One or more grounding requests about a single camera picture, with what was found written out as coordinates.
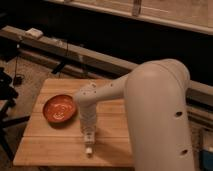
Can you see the black tripod stand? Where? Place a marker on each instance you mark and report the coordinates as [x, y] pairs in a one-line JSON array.
[[9, 94]]

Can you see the white plastic bottle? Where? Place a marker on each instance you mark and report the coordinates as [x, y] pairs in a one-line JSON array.
[[89, 141]]

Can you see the wooden board table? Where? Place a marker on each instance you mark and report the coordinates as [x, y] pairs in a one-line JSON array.
[[45, 145]]

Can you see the white box on beam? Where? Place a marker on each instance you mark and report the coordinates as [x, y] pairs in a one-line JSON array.
[[34, 33]]

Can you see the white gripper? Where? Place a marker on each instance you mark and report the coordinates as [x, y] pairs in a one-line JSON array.
[[88, 118]]

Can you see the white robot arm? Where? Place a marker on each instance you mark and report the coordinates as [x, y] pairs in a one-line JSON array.
[[154, 95]]

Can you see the orange ceramic bowl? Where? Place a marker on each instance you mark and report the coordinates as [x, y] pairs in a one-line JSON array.
[[59, 109]]

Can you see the long wooden beam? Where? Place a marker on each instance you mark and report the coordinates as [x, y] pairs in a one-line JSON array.
[[198, 91]]

